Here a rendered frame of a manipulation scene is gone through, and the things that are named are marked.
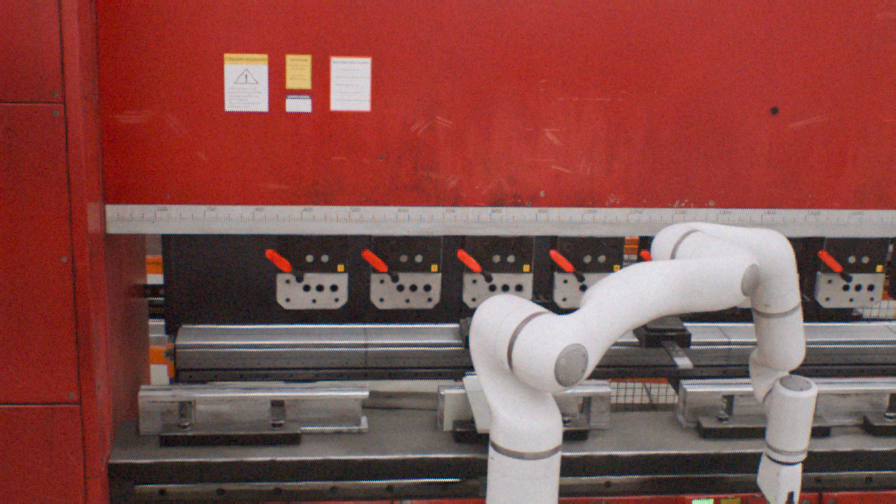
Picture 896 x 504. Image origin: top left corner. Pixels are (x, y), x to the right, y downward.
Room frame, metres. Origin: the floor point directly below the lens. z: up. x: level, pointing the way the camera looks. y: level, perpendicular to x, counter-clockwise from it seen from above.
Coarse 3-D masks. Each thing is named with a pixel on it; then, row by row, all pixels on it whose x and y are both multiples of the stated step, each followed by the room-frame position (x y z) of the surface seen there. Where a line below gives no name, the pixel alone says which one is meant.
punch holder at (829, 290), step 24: (816, 240) 2.72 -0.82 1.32; (840, 240) 2.68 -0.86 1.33; (864, 240) 2.69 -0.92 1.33; (888, 240) 2.70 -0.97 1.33; (816, 264) 2.70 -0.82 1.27; (840, 264) 2.68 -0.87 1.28; (864, 264) 2.69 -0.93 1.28; (816, 288) 2.69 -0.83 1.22; (840, 288) 2.68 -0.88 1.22; (864, 288) 2.69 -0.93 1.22
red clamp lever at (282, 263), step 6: (270, 252) 2.49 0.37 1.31; (276, 252) 2.51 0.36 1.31; (270, 258) 2.49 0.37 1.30; (276, 258) 2.49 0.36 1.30; (282, 258) 2.50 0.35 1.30; (276, 264) 2.50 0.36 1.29; (282, 264) 2.50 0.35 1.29; (288, 264) 2.50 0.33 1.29; (288, 270) 2.50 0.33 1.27; (294, 270) 2.51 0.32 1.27; (300, 276) 2.50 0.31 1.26; (300, 282) 2.50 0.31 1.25
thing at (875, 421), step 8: (864, 416) 2.70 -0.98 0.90; (872, 416) 2.70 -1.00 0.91; (880, 416) 2.70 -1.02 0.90; (864, 424) 2.70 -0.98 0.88; (872, 424) 2.66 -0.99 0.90; (880, 424) 2.66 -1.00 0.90; (888, 424) 2.66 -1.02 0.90; (872, 432) 2.66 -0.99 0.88; (880, 432) 2.66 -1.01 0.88; (888, 432) 2.66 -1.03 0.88
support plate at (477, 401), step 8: (464, 384) 2.57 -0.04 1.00; (472, 384) 2.57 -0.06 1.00; (472, 392) 2.53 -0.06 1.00; (480, 392) 2.53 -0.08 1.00; (472, 400) 2.49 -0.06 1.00; (480, 400) 2.49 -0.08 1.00; (472, 408) 2.44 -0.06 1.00; (480, 408) 2.45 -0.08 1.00; (488, 408) 2.45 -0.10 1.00; (480, 416) 2.41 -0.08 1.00; (488, 416) 2.41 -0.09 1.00; (480, 424) 2.37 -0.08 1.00; (488, 424) 2.37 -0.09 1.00; (480, 432) 2.35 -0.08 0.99; (488, 432) 2.35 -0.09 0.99
